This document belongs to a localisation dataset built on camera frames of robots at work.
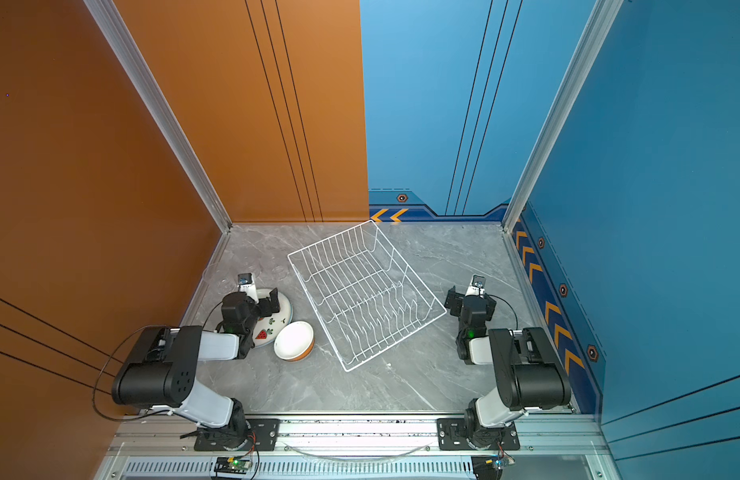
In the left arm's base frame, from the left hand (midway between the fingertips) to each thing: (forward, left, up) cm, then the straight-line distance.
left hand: (261, 287), depth 95 cm
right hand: (-1, -65, +1) cm, 65 cm away
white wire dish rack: (0, -33, -3) cm, 33 cm away
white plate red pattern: (-12, -5, -3) cm, 13 cm away
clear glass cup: (+11, +23, -8) cm, 27 cm away
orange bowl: (-16, -13, -3) cm, 21 cm away
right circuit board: (-45, -65, -7) cm, 79 cm away
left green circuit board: (-46, -3, -7) cm, 46 cm away
